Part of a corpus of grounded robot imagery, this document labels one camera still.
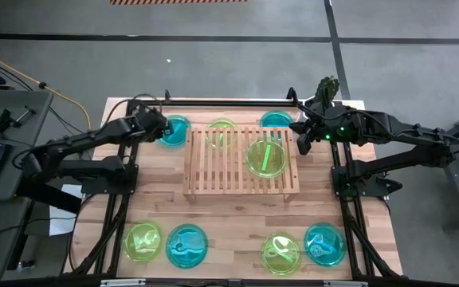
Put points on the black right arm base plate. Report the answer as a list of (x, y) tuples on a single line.
[(373, 187)]

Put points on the green cactus plant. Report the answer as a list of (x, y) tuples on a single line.
[(327, 89)]

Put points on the blue translucent plate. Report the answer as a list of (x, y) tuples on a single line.
[(325, 244), (187, 246), (275, 119), (178, 135)]

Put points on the wooden slatted shelf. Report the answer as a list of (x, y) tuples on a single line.
[(213, 175)]

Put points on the green translucent plate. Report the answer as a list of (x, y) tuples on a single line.
[(266, 158), (221, 133), (142, 241), (281, 254)]

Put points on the white paper sheet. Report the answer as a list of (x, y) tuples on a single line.
[(60, 221)]

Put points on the grey side desk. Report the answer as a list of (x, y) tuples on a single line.
[(26, 131)]

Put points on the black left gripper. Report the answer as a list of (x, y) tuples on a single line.
[(151, 123)]

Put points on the black flat bar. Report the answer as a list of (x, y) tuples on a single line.
[(46, 195)]

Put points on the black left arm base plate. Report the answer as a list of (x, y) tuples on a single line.
[(106, 187)]

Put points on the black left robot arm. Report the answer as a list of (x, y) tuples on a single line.
[(78, 139)]

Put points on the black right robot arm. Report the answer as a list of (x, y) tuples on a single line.
[(405, 137)]

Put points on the black clamp tool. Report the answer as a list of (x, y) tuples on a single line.
[(4, 119)]

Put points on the black aluminium table frame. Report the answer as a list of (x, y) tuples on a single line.
[(349, 223)]

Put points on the white hexagonal plant pot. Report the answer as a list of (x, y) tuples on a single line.
[(338, 103)]

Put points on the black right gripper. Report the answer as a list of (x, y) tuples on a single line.
[(322, 128)]

